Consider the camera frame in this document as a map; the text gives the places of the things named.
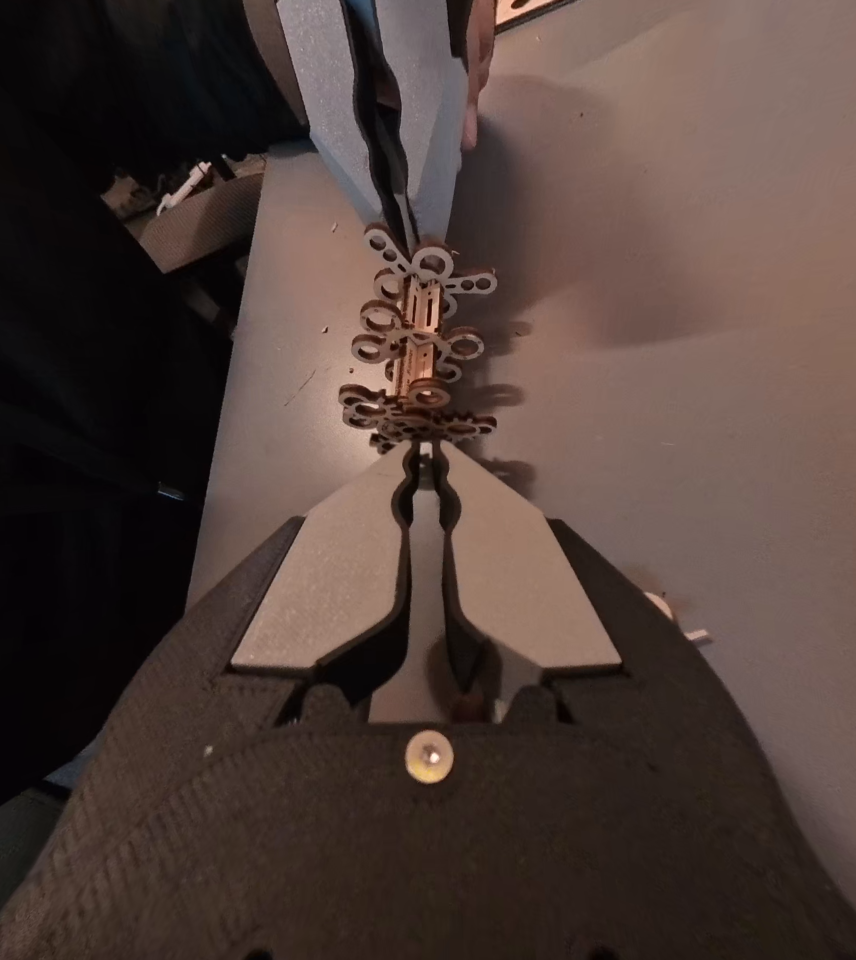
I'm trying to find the cut-out plywood part sheet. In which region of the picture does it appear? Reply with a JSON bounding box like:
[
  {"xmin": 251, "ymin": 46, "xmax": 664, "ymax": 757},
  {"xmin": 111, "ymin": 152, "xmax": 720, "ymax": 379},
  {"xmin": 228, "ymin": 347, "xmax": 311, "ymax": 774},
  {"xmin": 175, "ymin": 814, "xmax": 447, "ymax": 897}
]
[{"xmin": 494, "ymin": 0, "xmax": 586, "ymax": 35}]

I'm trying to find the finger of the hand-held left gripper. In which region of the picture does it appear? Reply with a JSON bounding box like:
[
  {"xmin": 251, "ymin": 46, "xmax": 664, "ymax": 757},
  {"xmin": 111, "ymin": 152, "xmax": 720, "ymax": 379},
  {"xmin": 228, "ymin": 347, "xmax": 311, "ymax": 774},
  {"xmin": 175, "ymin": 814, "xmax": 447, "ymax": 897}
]
[
  {"xmin": 389, "ymin": 0, "xmax": 470, "ymax": 243},
  {"xmin": 274, "ymin": 0, "xmax": 405, "ymax": 232}
]

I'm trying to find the person's left forearm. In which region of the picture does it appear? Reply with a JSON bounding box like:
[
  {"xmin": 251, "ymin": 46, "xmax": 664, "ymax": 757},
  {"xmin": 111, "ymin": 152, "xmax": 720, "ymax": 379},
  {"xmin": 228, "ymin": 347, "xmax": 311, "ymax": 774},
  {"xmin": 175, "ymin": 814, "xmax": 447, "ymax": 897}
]
[{"xmin": 83, "ymin": 0, "xmax": 303, "ymax": 168}]

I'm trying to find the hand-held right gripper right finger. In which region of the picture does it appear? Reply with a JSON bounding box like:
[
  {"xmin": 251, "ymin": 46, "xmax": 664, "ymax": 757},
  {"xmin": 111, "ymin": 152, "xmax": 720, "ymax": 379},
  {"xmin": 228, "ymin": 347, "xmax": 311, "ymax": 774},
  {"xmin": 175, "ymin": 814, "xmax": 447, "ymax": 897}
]
[{"xmin": 434, "ymin": 442, "xmax": 624, "ymax": 689}]

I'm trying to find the wooden gear model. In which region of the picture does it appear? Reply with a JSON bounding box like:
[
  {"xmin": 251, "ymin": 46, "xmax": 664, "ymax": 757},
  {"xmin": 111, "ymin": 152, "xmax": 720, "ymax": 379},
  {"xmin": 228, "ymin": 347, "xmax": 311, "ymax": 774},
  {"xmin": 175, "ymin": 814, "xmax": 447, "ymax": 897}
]
[{"xmin": 338, "ymin": 222, "xmax": 500, "ymax": 457}]

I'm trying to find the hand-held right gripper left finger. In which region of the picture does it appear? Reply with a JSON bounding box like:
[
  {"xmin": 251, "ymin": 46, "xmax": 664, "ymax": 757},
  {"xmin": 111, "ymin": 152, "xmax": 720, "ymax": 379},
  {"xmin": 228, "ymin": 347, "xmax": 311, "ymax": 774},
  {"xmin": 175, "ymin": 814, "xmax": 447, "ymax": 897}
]
[{"xmin": 229, "ymin": 442, "xmax": 417, "ymax": 674}]

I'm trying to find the small wooden ring part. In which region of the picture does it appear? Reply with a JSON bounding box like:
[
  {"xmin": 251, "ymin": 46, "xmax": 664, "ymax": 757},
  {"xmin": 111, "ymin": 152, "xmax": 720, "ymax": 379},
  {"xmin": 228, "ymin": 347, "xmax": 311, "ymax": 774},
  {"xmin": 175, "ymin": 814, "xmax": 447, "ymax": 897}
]
[{"xmin": 641, "ymin": 591, "xmax": 714, "ymax": 645}]

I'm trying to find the person's left hand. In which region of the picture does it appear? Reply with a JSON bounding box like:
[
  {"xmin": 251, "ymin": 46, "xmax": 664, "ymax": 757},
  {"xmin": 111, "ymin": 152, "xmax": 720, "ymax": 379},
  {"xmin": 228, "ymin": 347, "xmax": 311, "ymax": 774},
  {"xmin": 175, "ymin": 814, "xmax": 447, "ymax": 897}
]
[{"xmin": 459, "ymin": 0, "xmax": 502, "ymax": 150}]

